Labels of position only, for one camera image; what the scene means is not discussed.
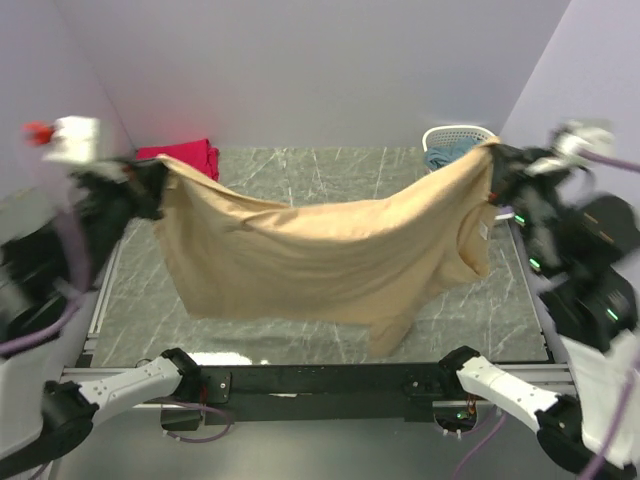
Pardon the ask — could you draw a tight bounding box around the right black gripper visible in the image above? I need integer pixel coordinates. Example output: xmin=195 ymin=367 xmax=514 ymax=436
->
xmin=478 ymin=138 xmax=565 ymax=266

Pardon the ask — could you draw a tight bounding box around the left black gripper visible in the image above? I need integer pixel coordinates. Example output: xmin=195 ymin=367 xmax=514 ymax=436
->
xmin=75 ymin=147 xmax=177 ymax=282

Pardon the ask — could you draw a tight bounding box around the beige t-shirt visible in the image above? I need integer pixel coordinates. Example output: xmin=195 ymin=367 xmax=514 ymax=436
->
xmin=154 ymin=138 xmax=499 ymax=357

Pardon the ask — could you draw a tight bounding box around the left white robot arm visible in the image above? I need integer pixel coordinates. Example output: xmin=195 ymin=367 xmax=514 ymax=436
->
xmin=1 ymin=159 xmax=202 ymax=479

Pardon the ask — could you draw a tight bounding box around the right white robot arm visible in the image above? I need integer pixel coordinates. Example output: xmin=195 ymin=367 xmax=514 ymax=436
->
xmin=438 ymin=144 xmax=639 ymax=479

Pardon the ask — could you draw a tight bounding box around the folded red t-shirt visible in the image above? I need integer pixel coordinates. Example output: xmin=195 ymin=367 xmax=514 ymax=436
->
xmin=136 ymin=139 xmax=219 ymax=181

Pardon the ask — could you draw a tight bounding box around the blue t-shirt in basket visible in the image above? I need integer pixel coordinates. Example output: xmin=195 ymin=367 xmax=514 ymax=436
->
xmin=424 ymin=137 xmax=477 ymax=171

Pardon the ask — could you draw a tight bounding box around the white laundry basket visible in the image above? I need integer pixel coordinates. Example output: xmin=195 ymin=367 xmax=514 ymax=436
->
xmin=422 ymin=124 xmax=494 ymax=157

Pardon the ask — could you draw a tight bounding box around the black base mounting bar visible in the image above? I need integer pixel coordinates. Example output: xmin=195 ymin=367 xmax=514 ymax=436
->
xmin=169 ymin=363 xmax=471 ymax=422

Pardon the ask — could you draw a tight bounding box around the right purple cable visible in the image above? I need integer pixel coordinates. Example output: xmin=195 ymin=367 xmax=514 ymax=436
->
xmin=449 ymin=149 xmax=640 ymax=480

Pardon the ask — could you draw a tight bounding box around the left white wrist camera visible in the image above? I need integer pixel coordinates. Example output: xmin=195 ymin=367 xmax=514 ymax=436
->
xmin=23 ymin=116 xmax=104 ymax=167

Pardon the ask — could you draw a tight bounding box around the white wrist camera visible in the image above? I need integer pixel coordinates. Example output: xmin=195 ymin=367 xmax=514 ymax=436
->
xmin=23 ymin=116 xmax=104 ymax=167
xmin=524 ymin=119 xmax=615 ymax=177

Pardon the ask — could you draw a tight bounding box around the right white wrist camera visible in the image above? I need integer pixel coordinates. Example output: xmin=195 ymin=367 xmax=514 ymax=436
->
xmin=524 ymin=119 xmax=615 ymax=177

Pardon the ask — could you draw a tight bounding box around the aluminium frame rail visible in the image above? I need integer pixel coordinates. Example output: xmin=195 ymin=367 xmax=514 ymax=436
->
xmin=29 ymin=214 xmax=601 ymax=480

